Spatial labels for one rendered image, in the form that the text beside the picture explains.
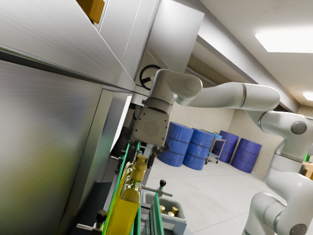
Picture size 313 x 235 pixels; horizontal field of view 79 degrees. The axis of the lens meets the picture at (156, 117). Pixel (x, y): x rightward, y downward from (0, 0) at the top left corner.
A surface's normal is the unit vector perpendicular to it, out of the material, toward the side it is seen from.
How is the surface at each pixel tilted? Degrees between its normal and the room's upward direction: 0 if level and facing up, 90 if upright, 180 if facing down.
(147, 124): 75
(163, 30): 90
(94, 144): 90
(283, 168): 91
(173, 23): 90
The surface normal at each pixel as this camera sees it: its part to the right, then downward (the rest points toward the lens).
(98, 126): 0.07, 0.12
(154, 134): 0.18, -0.13
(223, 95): -0.90, -0.14
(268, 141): -0.73, -0.18
